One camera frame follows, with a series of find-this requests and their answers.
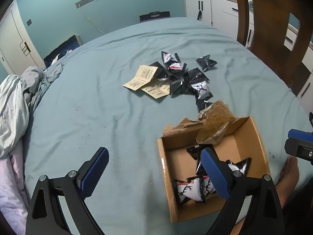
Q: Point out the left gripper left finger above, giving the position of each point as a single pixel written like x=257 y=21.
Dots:
x=45 y=214

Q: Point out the white cabinet with drawers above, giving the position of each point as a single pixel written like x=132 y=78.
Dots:
x=223 y=15

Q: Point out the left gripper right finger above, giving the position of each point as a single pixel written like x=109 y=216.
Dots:
x=264 y=215

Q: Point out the teal bed sheet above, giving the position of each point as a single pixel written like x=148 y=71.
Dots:
x=88 y=107

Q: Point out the white deer snack top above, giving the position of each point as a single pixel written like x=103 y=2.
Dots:
x=168 y=58

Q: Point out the metal wall bracket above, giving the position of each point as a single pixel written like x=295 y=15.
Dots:
x=82 y=3

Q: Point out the kraft paper packet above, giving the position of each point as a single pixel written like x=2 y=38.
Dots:
x=143 y=76
x=157 y=89

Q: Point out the black red snack packet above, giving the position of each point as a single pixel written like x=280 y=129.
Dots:
x=176 y=68

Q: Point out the crumpled grey blanket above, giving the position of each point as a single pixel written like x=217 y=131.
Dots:
x=20 y=96

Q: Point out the person's bare foot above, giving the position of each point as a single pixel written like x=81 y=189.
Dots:
x=289 y=178

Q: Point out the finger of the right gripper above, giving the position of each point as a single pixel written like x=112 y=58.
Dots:
x=294 y=133
x=299 y=148

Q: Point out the brown wooden chair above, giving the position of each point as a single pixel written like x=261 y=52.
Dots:
x=271 y=21

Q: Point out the white door with handle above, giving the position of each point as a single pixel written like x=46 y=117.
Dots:
x=17 y=50

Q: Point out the open cardboard box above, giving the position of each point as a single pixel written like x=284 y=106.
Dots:
x=241 y=140

